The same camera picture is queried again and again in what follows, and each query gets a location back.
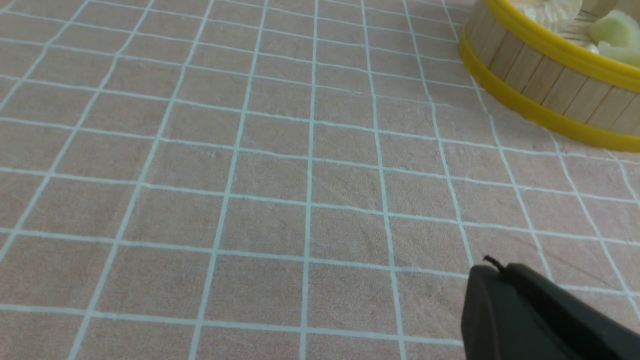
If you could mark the pale green dumpling front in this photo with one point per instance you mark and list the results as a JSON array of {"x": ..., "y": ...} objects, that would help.
[{"x": 617, "y": 37}]

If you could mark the pink checkered tablecloth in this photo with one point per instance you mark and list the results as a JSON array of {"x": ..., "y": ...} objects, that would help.
[{"x": 278, "y": 180}]

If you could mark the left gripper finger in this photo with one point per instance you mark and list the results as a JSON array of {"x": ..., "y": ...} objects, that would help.
[{"x": 512, "y": 312}]

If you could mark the yellow rimmed bamboo steamer tray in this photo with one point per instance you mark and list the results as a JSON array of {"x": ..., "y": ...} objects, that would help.
[{"x": 551, "y": 78}]

